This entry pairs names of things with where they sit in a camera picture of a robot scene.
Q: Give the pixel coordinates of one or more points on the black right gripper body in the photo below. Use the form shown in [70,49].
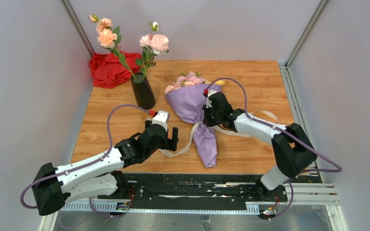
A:
[211,118]

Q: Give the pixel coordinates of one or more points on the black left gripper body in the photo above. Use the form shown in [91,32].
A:
[165,144]

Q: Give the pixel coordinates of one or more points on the purple paper bouquet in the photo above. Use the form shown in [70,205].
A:
[185,96]

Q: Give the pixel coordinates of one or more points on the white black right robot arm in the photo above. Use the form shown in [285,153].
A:
[291,146]

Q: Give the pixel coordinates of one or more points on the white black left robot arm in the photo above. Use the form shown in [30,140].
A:
[99,175]

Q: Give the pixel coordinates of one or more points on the black vase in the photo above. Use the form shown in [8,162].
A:
[142,90]

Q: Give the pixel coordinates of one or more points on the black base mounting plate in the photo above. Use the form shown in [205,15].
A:
[187,193]

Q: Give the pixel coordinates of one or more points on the red crumpled cloth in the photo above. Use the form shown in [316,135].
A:
[107,72]

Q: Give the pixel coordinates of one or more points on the pink rose stem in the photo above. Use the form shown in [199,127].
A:
[152,45]

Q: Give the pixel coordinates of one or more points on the peach rose stem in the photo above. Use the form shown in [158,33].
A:
[109,38]

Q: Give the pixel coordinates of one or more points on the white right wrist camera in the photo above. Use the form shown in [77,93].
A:
[207,94]

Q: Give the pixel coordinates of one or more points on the aluminium frame rail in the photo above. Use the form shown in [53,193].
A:
[312,191]

